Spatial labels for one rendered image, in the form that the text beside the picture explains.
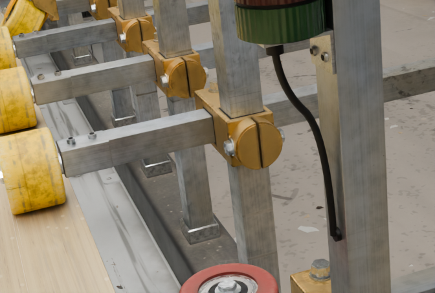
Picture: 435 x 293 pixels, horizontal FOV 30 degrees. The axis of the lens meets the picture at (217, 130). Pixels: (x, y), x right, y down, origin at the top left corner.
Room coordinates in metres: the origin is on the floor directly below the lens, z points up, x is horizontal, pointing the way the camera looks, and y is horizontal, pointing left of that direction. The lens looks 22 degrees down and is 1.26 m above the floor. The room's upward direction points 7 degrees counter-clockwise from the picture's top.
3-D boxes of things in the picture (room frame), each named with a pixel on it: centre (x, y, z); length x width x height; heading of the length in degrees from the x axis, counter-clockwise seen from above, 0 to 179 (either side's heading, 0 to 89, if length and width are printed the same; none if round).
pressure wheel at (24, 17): (1.50, 0.34, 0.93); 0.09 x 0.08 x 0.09; 106
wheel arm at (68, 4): (1.57, 0.10, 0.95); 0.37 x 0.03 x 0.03; 106
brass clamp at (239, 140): (0.80, -0.02, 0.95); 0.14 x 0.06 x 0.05; 16
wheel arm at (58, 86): (1.07, 0.03, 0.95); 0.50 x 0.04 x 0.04; 106
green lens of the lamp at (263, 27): (0.53, -0.05, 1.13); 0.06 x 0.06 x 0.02
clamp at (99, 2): (1.52, 0.19, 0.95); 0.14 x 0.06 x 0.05; 16
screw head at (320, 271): (0.61, -0.08, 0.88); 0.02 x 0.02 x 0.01
